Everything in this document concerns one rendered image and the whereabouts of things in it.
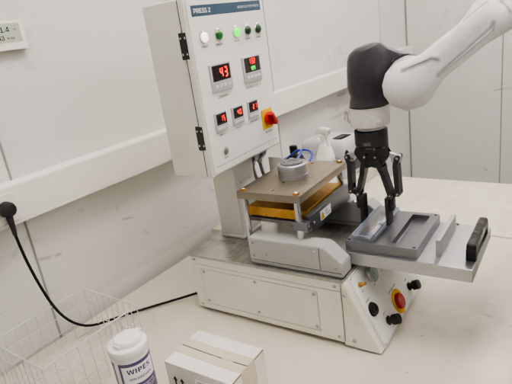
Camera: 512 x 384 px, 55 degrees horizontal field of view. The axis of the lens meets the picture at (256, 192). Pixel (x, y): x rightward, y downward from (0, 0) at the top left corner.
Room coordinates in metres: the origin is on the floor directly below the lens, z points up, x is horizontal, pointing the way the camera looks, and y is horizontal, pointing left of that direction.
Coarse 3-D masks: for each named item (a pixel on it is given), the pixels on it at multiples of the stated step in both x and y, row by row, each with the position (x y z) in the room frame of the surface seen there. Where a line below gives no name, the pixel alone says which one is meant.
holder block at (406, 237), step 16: (400, 224) 1.07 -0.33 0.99; (416, 224) 1.08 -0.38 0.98; (432, 224) 1.04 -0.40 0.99; (352, 240) 1.02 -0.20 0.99; (368, 240) 1.01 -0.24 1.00; (384, 240) 0.99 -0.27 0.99; (400, 240) 1.01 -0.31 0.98; (416, 240) 0.97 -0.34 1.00; (400, 256) 0.95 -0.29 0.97; (416, 256) 0.93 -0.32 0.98
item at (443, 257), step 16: (448, 224) 1.00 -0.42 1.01; (464, 224) 1.07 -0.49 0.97; (432, 240) 1.01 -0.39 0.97; (448, 240) 0.98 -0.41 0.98; (464, 240) 0.99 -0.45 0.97; (352, 256) 1.01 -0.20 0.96; (368, 256) 0.98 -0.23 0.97; (384, 256) 0.97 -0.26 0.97; (432, 256) 0.94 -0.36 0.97; (448, 256) 0.93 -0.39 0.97; (464, 256) 0.92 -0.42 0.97; (480, 256) 0.93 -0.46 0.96; (416, 272) 0.92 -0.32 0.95; (432, 272) 0.90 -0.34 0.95; (448, 272) 0.88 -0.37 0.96; (464, 272) 0.86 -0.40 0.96
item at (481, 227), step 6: (480, 222) 0.98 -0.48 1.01; (486, 222) 0.99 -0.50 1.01; (474, 228) 0.96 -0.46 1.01; (480, 228) 0.96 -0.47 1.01; (486, 228) 0.98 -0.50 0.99; (474, 234) 0.93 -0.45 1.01; (480, 234) 0.93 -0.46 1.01; (486, 234) 1.00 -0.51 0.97; (474, 240) 0.90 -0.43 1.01; (480, 240) 0.92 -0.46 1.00; (468, 246) 0.89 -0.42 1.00; (474, 246) 0.89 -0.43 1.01; (468, 252) 0.89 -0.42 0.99; (474, 252) 0.89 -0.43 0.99; (468, 258) 0.89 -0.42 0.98; (474, 258) 0.89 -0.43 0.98
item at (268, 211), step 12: (324, 192) 1.19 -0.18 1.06; (252, 204) 1.18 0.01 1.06; (264, 204) 1.16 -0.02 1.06; (276, 204) 1.15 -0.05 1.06; (288, 204) 1.14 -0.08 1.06; (300, 204) 1.13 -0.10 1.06; (312, 204) 1.12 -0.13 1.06; (252, 216) 1.17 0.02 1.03; (264, 216) 1.15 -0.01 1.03; (276, 216) 1.13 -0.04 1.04; (288, 216) 1.11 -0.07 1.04
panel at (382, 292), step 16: (352, 272) 1.00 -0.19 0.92; (384, 272) 1.08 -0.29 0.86; (400, 272) 1.13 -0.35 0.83; (352, 288) 0.97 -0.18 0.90; (368, 288) 1.00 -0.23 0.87; (384, 288) 1.05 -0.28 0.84; (400, 288) 1.09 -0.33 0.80; (368, 304) 0.97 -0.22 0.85; (384, 304) 1.01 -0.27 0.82; (384, 320) 0.98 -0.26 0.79; (384, 336) 0.95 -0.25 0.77
